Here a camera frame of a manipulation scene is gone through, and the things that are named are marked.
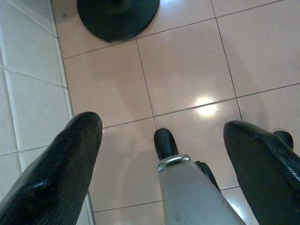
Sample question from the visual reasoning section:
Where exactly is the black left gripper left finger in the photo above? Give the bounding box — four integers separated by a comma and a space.
0, 112, 103, 225

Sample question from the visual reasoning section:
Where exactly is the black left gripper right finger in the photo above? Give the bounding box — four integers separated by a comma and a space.
223, 120, 300, 225

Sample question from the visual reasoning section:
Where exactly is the black robot right foot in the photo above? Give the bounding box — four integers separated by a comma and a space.
273, 131, 294, 152

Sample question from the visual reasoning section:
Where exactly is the black robot foot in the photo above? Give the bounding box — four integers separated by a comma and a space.
273, 131, 294, 152
154, 128, 180, 161

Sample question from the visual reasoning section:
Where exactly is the silver robot left leg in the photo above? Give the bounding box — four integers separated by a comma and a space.
157, 154, 242, 225

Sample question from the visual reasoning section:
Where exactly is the black robot left foot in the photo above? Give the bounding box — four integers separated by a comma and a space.
154, 128, 180, 161

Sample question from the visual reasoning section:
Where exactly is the round black table base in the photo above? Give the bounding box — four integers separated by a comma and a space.
76, 0, 160, 43

